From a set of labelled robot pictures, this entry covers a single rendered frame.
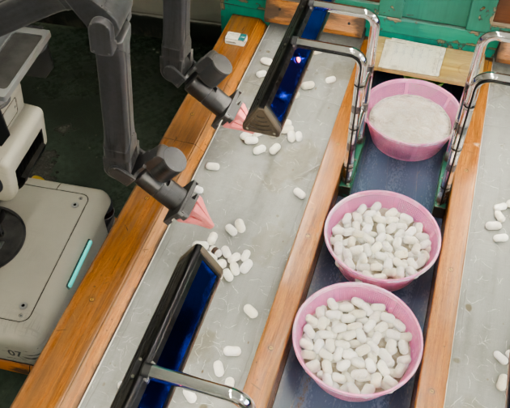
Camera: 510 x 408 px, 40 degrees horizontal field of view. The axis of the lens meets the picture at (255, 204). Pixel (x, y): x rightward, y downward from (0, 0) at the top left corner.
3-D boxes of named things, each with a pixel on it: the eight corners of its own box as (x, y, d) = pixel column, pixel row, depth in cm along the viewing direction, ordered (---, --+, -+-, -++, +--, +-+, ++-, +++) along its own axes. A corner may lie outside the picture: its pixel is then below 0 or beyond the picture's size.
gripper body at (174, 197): (201, 184, 156) (176, 163, 153) (184, 217, 150) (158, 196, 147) (184, 194, 161) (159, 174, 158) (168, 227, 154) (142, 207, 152)
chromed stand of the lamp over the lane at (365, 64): (278, 182, 185) (281, 42, 151) (297, 132, 197) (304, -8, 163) (349, 198, 181) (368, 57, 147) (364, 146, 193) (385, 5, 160)
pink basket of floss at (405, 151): (392, 182, 184) (397, 157, 177) (341, 120, 200) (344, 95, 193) (475, 151, 192) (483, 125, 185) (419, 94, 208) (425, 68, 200)
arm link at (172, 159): (117, 142, 152) (104, 172, 147) (145, 118, 144) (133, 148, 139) (162, 172, 157) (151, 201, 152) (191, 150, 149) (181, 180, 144)
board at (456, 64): (362, 68, 201) (363, 65, 200) (371, 37, 211) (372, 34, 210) (479, 89, 195) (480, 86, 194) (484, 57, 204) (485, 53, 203)
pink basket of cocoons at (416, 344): (276, 397, 146) (277, 375, 138) (308, 293, 162) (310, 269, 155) (404, 433, 140) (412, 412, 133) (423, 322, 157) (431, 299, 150)
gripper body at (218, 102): (244, 92, 175) (221, 74, 173) (231, 119, 168) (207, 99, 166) (229, 105, 179) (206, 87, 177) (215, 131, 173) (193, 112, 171)
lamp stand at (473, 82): (431, 216, 177) (470, 76, 143) (441, 162, 189) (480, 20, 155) (508, 233, 173) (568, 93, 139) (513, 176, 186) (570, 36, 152)
